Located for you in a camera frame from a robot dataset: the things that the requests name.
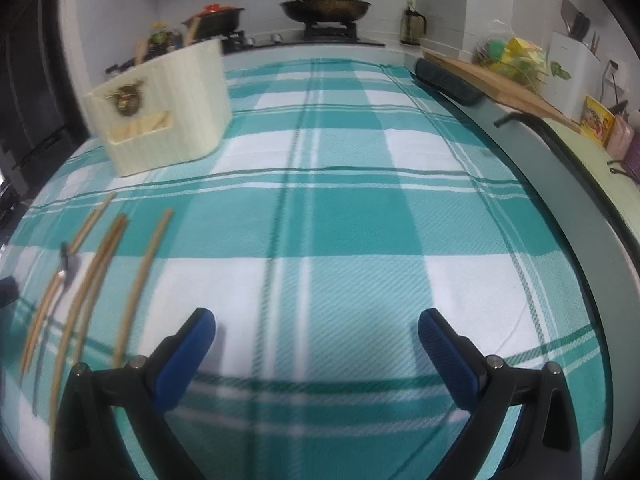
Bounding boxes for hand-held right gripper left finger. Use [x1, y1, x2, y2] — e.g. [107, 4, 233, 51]
[50, 307, 217, 480]

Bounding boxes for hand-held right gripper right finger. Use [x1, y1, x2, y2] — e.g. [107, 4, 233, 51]
[417, 309, 584, 480]

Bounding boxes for metal spoon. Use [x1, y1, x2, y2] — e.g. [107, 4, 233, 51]
[32, 241, 82, 416]

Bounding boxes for cream plastic utensil holder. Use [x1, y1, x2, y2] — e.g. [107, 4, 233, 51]
[82, 38, 232, 179]

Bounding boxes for teal white plaid tablecloth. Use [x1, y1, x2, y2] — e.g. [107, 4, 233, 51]
[0, 56, 615, 480]

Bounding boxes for black-framed eyeglasses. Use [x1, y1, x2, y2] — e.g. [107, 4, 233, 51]
[607, 157, 640, 184]

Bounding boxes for black rolled mat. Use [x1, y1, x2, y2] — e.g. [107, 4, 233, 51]
[414, 57, 484, 107]

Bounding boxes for purple bottle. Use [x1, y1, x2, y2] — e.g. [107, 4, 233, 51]
[622, 134, 640, 172]

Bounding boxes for yellow printed cup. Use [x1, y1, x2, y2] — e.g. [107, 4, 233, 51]
[579, 94, 616, 149]

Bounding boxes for pink cup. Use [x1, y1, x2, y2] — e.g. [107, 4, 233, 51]
[604, 114, 636, 159]

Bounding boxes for wooden cutting board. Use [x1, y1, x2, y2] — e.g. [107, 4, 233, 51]
[423, 51, 582, 134]

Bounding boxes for yellow-capped sauce bottle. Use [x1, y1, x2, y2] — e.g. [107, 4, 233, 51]
[149, 22, 173, 56]

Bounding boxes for white utensil block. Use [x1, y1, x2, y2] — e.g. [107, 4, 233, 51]
[544, 30, 602, 117]

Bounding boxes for plastic bag of sponges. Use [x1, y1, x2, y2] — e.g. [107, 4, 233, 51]
[474, 19, 549, 87]

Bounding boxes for black gas cooktop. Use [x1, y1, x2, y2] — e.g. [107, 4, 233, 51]
[219, 22, 387, 54]

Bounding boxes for black clay pot red lid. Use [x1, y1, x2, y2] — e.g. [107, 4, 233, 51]
[182, 3, 246, 42]

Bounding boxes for dark tinted water bottle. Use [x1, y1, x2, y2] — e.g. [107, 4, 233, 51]
[401, 0, 427, 46]

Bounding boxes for black spatula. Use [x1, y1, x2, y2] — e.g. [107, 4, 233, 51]
[559, 0, 592, 42]

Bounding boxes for black wok glass lid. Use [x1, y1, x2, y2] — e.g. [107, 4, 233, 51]
[278, 0, 372, 25]

